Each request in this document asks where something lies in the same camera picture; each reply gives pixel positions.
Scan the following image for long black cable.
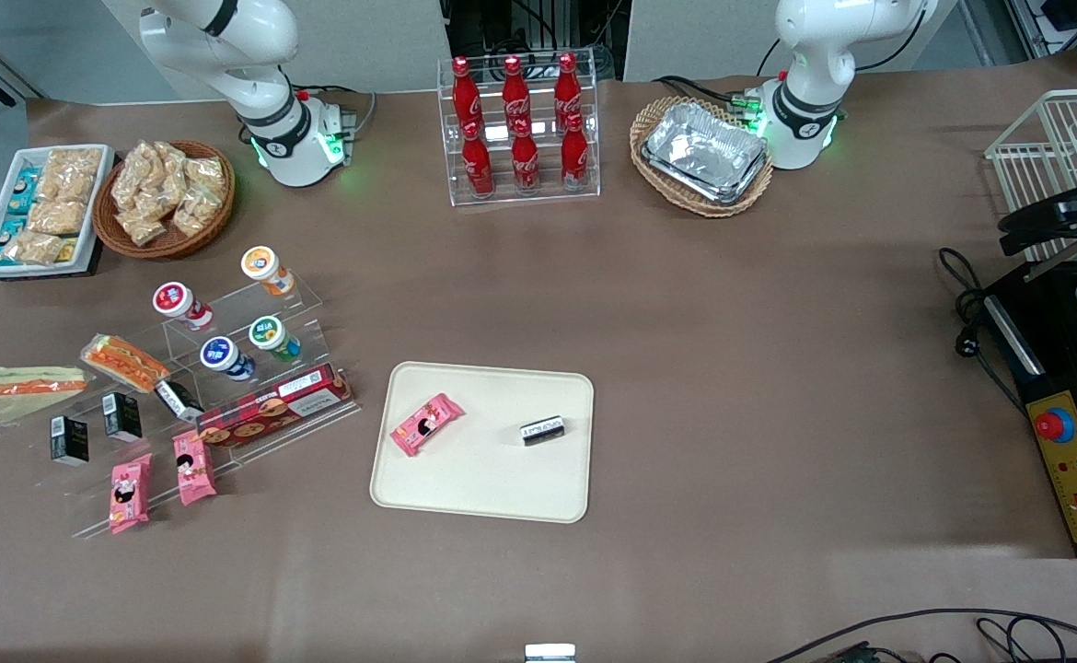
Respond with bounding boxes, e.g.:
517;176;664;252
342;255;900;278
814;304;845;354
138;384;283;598
764;608;1077;663

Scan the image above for cream rectangular tray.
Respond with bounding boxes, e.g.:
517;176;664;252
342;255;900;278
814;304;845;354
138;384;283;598
369;361;595;525

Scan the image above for aluminium foil tray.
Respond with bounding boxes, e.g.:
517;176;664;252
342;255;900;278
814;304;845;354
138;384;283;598
642;101;770;205

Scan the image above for looped black cable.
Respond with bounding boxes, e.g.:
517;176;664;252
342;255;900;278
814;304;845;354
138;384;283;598
976;615;1077;663

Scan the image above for light wicker basket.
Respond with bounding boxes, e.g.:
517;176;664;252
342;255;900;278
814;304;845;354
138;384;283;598
630;96;775;218

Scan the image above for black sealing machine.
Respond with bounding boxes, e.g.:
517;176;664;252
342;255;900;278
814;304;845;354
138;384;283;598
980;261;1077;560

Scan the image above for red emergency stop button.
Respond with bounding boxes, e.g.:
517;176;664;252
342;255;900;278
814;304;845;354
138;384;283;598
1034;408;1076;443

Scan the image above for green lid cup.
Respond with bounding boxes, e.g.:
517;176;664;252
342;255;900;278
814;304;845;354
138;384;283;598
249;316;303;362

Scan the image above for small wrapped sandwich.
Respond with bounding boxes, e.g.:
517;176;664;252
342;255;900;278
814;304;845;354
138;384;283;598
81;334;171;394

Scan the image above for red cola bottle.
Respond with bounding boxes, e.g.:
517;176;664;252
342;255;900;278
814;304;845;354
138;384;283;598
451;57;482;130
502;55;531;130
561;113;590;190
511;118;540;192
554;52;584;125
462;122;495;197

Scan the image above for large triangle sandwich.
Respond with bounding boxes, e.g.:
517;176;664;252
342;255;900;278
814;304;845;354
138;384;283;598
0;365;95;426

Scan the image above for clear acrylic bottle rack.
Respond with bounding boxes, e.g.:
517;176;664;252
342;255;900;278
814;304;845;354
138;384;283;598
437;48;602;207

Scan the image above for dark brown wicker basket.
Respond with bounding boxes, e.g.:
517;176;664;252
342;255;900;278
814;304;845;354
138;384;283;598
92;140;236;261

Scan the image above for black power cable with plug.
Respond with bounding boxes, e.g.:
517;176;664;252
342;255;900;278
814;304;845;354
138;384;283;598
937;247;1027;406

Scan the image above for white wire rack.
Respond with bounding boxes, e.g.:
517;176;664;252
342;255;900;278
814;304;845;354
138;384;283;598
985;87;1077;263

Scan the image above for clear acrylic stepped shelf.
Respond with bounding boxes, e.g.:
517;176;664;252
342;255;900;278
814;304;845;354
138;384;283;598
0;272;363;540

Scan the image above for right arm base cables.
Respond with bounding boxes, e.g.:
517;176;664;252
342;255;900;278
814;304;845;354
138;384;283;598
295;85;378;141

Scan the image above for black machine lever handle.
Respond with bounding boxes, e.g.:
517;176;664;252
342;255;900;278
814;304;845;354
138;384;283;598
999;180;1077;257

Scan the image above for red lid cup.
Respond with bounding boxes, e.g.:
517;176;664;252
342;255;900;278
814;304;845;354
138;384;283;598
152;282;214;331

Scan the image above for small black snack box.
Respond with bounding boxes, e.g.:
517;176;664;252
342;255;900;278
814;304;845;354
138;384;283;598
49;416;90;464
154;378;205;424
101;391;144;441
519;416;566;447

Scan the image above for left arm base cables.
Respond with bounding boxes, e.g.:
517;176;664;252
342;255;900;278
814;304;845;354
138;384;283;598
654;76;762;116

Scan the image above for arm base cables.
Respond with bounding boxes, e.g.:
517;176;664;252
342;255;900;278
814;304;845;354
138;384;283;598
295;85;378;141
654;76;762;116

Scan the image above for orange lid cup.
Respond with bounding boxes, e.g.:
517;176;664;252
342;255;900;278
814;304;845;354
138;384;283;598
241;246;296;297

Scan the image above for clear bag of fried snacks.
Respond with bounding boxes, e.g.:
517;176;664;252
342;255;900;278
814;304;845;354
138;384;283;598
6;230;65;266
138;170;180;222
117;207;168;247
39;147;103;204
173;189;220;238
112;143;157;211
154;141;188;185
26;198;88;236
184;157;226;194

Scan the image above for pink snack packet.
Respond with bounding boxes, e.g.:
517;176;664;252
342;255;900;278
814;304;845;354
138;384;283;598
173;429;218;506
109;453;153;535
389;393;466;458

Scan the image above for red cookie box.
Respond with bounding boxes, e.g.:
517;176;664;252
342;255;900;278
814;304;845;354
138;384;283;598
196;363;354;449

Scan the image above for blue lid cup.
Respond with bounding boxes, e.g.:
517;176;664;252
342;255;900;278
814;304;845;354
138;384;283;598
200;336;257;382

